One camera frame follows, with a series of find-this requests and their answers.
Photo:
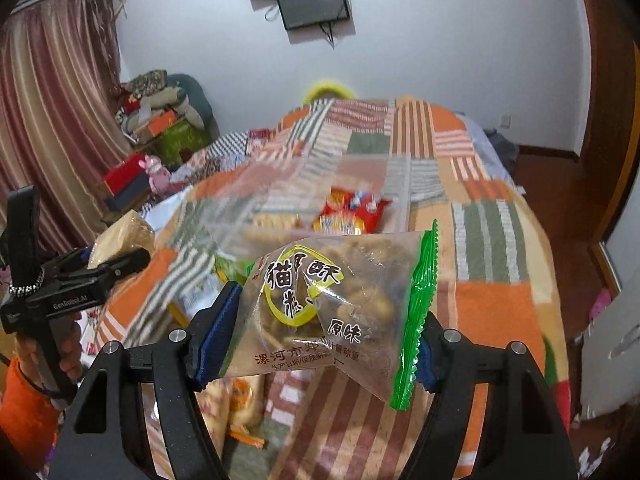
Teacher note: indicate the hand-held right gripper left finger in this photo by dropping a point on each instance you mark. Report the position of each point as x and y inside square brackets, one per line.
[220, 332]

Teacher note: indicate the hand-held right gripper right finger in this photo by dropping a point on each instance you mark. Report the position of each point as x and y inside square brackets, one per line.
[429, 367]

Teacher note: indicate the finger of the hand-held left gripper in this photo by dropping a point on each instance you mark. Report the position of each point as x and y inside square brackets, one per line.
[127, 262]

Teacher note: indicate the clear snack packet green edge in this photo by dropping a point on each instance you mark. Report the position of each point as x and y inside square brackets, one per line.
[320, 300]

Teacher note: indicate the clear plastic container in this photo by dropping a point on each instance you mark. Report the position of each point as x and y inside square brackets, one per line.
[280, 185]

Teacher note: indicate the person's left forearm orange sleeve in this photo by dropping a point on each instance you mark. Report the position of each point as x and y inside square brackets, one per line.
[25, 410]

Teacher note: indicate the person's left hand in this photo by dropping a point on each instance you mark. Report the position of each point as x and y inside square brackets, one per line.
[70, 347]

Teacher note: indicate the tan bread packet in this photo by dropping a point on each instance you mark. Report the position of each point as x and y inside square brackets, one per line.
[122, 235]

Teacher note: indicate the dark grey box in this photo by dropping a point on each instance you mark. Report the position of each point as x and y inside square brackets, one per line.
[125, 200]

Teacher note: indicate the orange yellow snack packet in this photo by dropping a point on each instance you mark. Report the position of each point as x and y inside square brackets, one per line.
[237, 405]

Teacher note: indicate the red box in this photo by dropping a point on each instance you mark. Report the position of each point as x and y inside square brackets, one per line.
[125, 172]

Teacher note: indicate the pink toy rabbit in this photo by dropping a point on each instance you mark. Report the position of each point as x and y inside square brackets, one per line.
[157, 177]

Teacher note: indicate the orange striped patchwork blanket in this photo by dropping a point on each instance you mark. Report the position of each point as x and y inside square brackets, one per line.
[490, 280]

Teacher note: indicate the orange cardboard box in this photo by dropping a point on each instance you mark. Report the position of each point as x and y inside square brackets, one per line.
[159, 124]

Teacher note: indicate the checkered patchwork quilt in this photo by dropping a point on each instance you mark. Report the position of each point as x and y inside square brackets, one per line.
[225, 155]

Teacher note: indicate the striped brown curtain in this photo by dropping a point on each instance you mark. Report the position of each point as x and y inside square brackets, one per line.
[50, 110]

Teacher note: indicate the red snack packet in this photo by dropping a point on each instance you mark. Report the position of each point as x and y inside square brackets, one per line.
[350, 210]

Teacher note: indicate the patterned cushion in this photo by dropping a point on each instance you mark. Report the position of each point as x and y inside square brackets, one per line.
[147, 81]

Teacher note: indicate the white sliding wardrobe door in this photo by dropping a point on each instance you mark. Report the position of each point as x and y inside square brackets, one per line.
[612, 340]

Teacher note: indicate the grey bed sheet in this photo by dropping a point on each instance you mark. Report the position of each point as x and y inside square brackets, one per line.
[490, 145]

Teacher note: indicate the yellow foam arch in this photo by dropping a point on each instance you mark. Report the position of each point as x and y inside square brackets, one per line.
[330, 87]

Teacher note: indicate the brown wooden door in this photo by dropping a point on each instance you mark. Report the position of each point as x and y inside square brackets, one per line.
[610, 110]

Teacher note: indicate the white wall socket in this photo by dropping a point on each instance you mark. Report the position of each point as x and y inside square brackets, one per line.
[506, 121]

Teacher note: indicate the small black wall monitor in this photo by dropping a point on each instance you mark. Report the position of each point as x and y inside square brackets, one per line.
[312, 5]

